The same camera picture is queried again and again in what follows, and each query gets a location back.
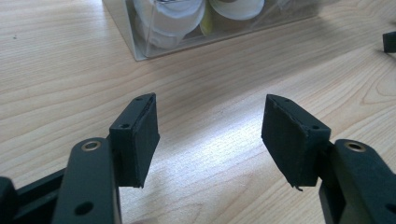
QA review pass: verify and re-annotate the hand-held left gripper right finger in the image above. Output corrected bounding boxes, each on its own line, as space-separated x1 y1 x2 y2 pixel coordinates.
261 93 396 224

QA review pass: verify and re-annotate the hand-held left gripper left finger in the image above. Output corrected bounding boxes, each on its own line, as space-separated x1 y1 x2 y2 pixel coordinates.
51 92 161 224

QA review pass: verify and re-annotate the white tape roll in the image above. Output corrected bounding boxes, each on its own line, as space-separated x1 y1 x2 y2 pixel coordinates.
208 0 265 21
133 0 206 50

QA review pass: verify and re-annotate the clear plastic box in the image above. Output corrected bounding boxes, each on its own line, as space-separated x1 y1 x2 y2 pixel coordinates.
102 0 344 62

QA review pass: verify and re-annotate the yellow tape roll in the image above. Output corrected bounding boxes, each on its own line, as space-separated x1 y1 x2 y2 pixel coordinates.
199 3 215 36

